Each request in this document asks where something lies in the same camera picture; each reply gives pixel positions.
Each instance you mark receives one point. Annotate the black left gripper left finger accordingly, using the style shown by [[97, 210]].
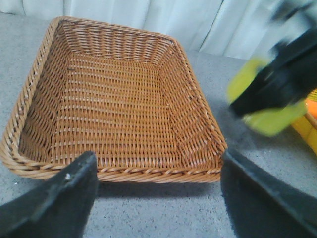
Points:
[[58, 208]]

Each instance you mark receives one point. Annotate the orange toy carrot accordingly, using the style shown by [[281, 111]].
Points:
[[311, 107]]

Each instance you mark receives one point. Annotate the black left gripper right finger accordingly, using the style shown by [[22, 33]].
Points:
[[260, 205]]

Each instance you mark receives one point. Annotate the yellow tape roll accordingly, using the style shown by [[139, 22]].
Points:
[[267, 122]]

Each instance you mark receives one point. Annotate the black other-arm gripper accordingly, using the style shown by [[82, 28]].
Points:
[[294, 15]]

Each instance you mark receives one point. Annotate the yellow wicker basket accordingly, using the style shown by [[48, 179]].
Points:
[[306, 126]]

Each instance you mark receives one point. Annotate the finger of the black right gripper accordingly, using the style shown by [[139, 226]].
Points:
[[289, 77]]

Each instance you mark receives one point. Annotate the white curtain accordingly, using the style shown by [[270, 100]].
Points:
[[233, 28]]

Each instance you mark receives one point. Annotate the brown wicker basket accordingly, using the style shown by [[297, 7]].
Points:
[[128, 95]]

